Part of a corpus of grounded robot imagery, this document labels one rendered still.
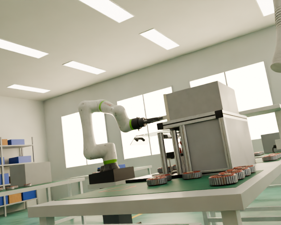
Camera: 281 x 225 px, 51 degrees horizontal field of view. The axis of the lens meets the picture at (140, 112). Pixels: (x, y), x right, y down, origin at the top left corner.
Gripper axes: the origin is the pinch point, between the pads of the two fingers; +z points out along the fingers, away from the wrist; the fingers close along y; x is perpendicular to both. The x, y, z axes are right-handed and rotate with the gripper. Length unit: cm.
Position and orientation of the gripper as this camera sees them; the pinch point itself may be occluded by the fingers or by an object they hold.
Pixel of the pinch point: (163, 118)
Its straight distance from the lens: 219.8
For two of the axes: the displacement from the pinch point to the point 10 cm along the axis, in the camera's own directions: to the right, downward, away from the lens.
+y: -5.2, -0.7, -8.5
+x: -1.3, -9.8, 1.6
